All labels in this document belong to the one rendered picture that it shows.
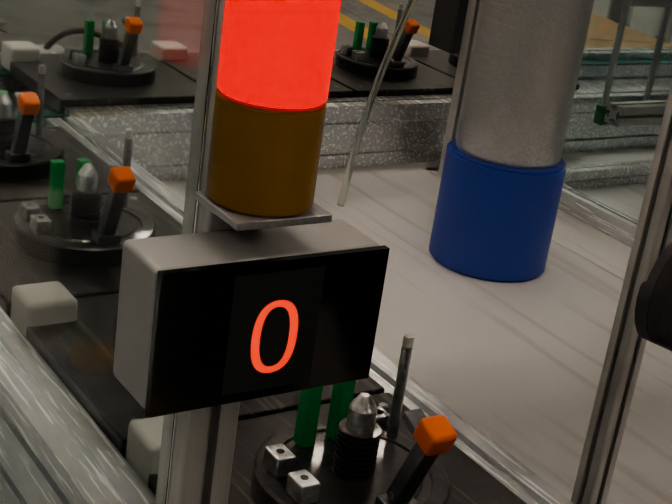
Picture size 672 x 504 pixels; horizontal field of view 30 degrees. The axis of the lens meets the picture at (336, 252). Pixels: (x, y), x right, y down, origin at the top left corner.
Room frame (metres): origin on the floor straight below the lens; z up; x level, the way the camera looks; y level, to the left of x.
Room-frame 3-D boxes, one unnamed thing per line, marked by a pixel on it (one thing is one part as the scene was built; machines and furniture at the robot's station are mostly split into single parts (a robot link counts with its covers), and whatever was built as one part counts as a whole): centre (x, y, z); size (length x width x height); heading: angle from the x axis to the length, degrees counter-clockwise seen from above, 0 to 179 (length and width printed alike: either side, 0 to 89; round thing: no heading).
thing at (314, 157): (0.55, 0.04, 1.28); 0.05 x 0.05 x 0.05
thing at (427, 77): (2.10, -0.02, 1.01); 0.24 x 0.24 x 0.13; 36
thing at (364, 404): (0.77, -0.03, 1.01); 0.24 x 0.24 x 0.13; 36
